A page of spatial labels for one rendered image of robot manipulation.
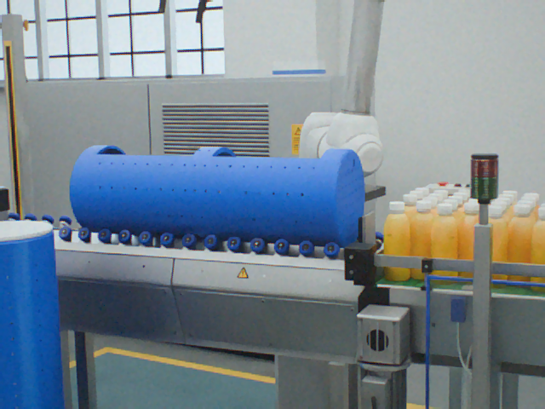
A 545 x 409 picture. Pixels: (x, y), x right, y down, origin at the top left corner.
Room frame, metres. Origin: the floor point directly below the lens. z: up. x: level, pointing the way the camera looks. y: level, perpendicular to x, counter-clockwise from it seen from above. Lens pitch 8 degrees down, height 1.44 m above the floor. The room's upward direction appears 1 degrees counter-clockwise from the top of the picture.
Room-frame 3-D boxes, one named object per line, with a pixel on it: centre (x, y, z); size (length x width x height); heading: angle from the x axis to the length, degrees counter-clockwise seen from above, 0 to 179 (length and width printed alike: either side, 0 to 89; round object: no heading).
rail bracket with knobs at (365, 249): (2.17, -0.23, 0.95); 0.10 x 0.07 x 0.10; 157
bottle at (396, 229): (2.20, -0.33, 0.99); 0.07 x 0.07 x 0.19
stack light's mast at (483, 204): (1.89, -0.48, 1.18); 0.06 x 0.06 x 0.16
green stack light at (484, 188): (1.89, -0.48, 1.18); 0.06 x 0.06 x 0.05
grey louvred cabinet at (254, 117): (4.72, 0.52, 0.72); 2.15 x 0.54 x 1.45; 59
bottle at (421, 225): (2.21, -0.40, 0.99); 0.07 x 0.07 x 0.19
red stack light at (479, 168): (1.89, -0.48, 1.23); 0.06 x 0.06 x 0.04
